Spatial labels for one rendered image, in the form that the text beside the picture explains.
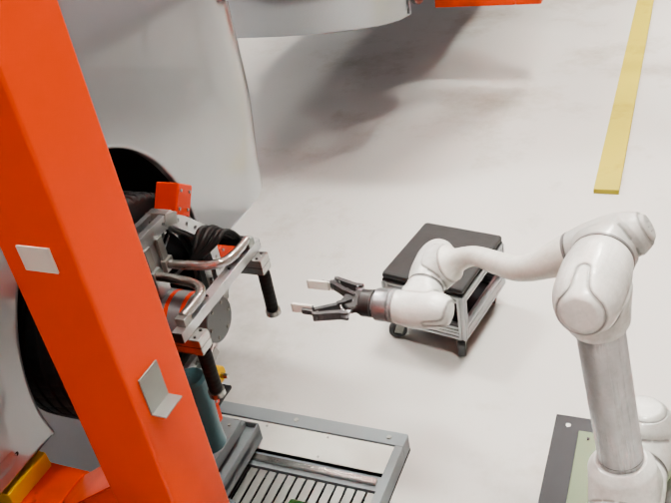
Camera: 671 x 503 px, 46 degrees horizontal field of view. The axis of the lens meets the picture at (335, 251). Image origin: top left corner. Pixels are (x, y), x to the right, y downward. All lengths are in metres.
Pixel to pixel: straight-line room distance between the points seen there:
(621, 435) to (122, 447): 1.05
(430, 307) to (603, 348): 0.51
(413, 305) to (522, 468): 0.93
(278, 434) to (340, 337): 0.64
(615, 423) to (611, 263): 0.39
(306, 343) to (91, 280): 2.08
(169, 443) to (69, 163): 0.62
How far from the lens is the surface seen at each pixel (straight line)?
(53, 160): 1.31
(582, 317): 1.60
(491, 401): 3.02
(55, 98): 1.31
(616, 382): 1.78
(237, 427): 2.78
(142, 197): 2.24
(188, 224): 2.27
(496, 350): 3.23
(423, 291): 2.08
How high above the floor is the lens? 2.12
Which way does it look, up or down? 33 degrees down
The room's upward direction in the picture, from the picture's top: 10 degrees counter-clockwise
